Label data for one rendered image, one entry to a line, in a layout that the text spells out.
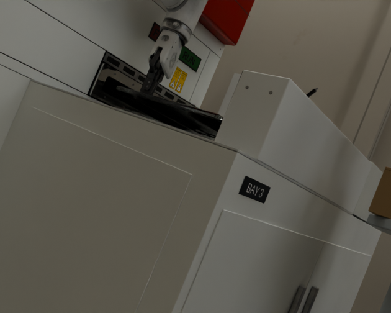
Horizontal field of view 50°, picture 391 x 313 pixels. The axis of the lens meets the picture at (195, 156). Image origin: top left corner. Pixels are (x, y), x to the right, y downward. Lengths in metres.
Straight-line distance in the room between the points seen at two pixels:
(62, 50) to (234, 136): 0.57
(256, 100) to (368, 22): 3.61
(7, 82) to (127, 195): 0.47
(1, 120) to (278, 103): 0.66
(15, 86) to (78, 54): 0.18
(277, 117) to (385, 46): 3.33
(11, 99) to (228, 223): 0.63
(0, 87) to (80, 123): 0.26
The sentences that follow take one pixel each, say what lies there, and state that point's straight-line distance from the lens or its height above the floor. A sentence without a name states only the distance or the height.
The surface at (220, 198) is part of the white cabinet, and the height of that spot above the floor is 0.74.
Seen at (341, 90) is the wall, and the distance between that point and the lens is 4.04.
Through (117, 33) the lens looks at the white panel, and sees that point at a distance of 1.21.
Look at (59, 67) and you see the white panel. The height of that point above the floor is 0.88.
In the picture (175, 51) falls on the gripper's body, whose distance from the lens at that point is 1.14.
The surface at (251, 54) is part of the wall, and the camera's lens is 4.70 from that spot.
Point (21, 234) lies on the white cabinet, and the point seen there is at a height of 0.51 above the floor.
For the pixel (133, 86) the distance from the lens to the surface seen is 1.25.
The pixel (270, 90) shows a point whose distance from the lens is 0.70.
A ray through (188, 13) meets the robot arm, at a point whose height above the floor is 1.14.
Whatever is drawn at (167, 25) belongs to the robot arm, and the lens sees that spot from 1.15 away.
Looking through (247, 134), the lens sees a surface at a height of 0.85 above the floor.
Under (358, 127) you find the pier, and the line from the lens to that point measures 3.74.
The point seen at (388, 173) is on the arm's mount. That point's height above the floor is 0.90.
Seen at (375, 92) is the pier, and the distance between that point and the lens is 3.81.
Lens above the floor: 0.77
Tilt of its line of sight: 2 degrees up
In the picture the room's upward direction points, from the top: 22 degrees clockwise
